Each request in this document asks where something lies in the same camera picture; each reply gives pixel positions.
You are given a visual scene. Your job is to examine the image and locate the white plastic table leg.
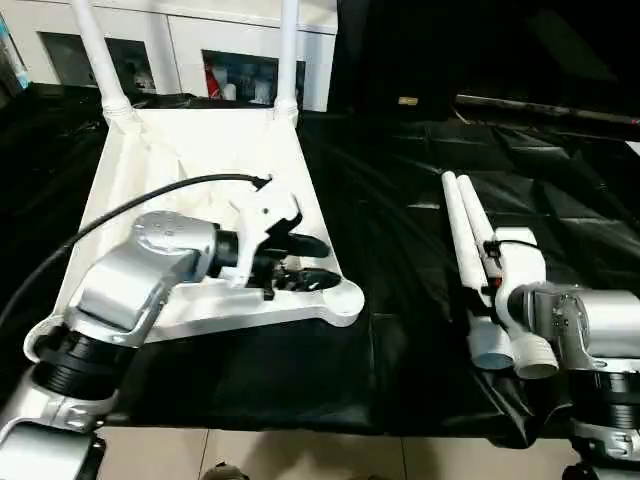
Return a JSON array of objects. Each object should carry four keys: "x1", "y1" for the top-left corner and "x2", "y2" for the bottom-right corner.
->
[
  {"x1": 69, "y1": 0, "x2": 134, "y2": 117},
  {"x1": 272, "y1": 0, "x2": 302, "y2": 120},
  {"x1": 454, "y1": 174, "x2": 560, "y2": 381},
  {"x1": 441, "y1": 171, "x2": 517, "y2": 372}
]

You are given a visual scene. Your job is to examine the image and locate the white plastic table top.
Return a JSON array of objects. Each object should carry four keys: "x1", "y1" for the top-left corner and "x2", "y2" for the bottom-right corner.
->
[{"x1": 23, "y1": 102, "x2": 366, "y2": 364}]

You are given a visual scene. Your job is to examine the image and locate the black mat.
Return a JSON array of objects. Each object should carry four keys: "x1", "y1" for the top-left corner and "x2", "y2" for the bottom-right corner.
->
[{"x1": 0, "y1": 82, "x2": 640, "y2": 449}]

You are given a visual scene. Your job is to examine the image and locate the black pole with tan tip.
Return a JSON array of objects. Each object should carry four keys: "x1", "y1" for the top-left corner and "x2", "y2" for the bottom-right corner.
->
[{"x1": 397, "y1": 93, "x2": 640, "y2": 127}]

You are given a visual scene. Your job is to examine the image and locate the grey robot torso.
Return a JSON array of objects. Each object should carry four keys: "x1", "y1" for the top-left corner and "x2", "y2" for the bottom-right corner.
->
[{"x1": 199, "y1": 462, "x2": 247, "y2": 480}]

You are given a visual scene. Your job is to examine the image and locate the black backdrop cloth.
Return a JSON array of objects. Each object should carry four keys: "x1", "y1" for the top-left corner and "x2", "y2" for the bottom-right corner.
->
[{"x1": 329, "y1": 0, "x2": 640, "y2": 121}]

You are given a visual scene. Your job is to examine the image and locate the white cabinet with glass doors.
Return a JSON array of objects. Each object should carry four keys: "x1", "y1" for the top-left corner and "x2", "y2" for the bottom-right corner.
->
[{"x1": 0, "y1": 0, "x2": 339, "y2": 114}]

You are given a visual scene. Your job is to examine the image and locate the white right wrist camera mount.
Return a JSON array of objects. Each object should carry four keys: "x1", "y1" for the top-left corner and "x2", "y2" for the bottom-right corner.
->
[{"x1": 479, "y1": 227, "x2": 547, "y2": 327}]

